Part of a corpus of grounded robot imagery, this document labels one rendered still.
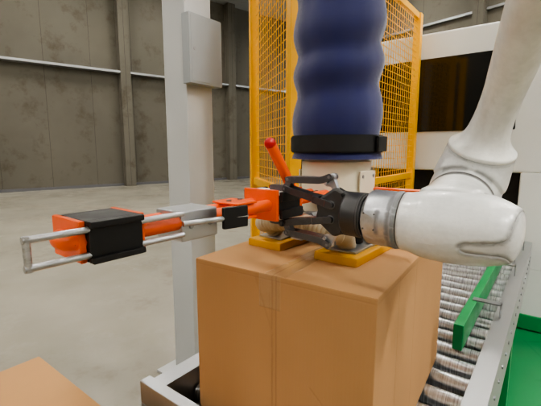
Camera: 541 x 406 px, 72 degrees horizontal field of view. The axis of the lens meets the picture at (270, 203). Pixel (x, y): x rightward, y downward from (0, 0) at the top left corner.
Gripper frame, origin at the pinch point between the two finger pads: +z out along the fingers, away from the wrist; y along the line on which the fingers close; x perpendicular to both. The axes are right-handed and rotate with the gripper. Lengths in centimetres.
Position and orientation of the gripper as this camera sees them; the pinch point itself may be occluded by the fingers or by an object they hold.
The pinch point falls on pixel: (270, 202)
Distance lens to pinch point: 73.4
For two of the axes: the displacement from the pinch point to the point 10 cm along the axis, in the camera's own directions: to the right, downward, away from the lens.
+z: -8.0, -1.1, 6.0
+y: -0.1, 9.9, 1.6
